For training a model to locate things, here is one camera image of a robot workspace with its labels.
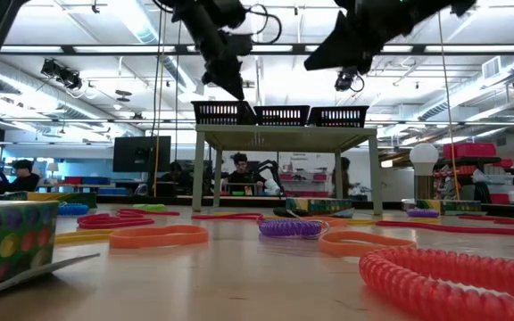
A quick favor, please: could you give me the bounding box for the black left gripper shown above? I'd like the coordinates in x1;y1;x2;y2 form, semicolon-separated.
198;33;254;100

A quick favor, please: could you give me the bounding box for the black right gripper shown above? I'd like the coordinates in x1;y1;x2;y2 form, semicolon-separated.
304;0;419;75

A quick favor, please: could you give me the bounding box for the black plastic basket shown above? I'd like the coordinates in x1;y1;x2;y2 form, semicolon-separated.
306;105;370;129
253;104;311;128
190;100;258;126

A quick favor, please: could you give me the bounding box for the yellow green Crayola crayon box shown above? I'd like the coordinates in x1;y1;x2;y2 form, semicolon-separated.
402;198;483;216
0;199;102;304
285;197;356;218

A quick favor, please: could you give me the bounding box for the orange rubber band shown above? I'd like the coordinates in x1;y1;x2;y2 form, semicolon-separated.
318;230;418;258
108;224;210;250
303;216;350;228

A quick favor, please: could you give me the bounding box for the red rubber band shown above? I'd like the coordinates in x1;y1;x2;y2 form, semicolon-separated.
457;214;514;226
191;212;265;222
77;212;155;230
116;207;180;218

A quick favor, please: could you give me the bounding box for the person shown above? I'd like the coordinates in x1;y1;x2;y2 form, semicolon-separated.
332;156;357;200
0;159;42;193
161;160;194;188
220;152;267;197

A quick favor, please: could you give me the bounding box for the black monitor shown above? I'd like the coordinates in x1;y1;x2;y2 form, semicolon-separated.
112;136;172;174

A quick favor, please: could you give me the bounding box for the lamp with white bulb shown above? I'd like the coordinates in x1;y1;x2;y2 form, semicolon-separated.
408;142;440;201

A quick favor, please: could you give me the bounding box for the red background bin rack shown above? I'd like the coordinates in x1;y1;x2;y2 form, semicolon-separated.
278;171;329;198

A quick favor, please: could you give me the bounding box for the red storage bins rack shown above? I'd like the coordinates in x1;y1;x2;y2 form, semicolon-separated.
435;142;514;204

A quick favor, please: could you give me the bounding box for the black ceiling spotlight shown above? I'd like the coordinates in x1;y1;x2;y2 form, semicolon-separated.
40;57;84;92

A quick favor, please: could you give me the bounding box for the black ceiling camera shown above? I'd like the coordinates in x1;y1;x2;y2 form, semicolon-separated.
334;70;366;94

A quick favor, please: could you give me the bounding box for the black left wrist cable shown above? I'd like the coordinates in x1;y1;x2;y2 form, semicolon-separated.
243;3;284;45

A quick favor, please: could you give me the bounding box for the yellow hanging rope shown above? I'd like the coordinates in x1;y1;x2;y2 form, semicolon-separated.
436;8;461;201

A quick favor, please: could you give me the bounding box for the green spiral coil bracelet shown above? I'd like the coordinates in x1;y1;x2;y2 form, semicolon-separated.
131;203;168;213

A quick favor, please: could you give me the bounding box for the purple spiral coil bracelet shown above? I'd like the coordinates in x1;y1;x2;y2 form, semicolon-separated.
406;208;440;219
258;218;329;238

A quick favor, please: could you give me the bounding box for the blue spiral coil bracelet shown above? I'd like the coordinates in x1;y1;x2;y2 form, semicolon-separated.
58;202;90;217

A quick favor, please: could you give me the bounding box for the red spiral coil bracelet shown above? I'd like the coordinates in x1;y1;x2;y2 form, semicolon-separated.
358;245;514;321

